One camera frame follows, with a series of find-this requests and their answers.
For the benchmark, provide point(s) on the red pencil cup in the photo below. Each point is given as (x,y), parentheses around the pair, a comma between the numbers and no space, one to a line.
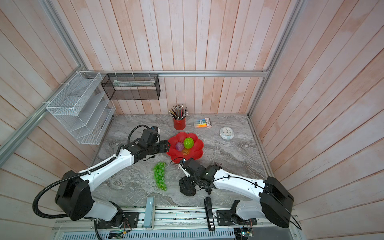
(179,124)

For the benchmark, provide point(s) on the black mesh wall basket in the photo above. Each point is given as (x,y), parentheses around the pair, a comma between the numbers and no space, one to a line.
(128,87)

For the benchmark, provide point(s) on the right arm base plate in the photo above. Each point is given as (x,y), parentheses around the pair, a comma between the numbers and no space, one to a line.
(226,218)

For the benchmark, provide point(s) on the aluminium front rail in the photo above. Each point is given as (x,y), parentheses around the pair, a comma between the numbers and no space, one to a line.
(165,218)

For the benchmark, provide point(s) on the white mesh file organizer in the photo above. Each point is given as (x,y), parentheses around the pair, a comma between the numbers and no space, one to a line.
(82,109)

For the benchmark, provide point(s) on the dark avocado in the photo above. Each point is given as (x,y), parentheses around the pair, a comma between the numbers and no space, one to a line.
(185,192)

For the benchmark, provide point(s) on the purple round fruit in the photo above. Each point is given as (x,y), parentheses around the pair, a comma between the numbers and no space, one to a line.
(179,146)

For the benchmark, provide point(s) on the white teal alarm clock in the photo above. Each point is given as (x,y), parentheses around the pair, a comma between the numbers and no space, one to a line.
(227,133)

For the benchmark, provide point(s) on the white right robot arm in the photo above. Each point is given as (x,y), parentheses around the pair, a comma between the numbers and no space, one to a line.
(267,199)

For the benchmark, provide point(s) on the green textured round fruit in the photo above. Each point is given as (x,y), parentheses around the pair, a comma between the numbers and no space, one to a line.
(188,143)

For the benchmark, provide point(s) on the red flower fruit bowl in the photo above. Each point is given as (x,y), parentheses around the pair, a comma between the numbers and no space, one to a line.
(196,152)

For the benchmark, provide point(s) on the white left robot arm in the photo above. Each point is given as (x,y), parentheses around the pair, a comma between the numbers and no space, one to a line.
(74,195)

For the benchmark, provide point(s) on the colourful sticky notes pack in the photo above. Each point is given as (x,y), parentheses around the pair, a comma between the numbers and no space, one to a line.
(203,123)

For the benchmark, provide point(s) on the green grape bunch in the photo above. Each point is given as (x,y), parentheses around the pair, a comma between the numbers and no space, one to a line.
(159,175)

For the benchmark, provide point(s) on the black stapler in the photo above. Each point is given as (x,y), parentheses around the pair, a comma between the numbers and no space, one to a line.
(209,213)

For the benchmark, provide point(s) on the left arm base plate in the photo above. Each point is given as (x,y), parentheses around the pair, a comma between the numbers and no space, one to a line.
(128,220)

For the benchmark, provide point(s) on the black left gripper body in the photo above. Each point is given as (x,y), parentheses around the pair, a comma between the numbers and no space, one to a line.
(153,148)

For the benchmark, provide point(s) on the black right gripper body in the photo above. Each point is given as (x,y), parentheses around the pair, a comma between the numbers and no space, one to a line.
(196,179)

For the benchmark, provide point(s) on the pencils bundle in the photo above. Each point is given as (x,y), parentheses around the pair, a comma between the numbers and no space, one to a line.
(178,112)

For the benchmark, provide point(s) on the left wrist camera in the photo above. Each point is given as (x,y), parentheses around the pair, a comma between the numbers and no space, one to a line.
(155,129)

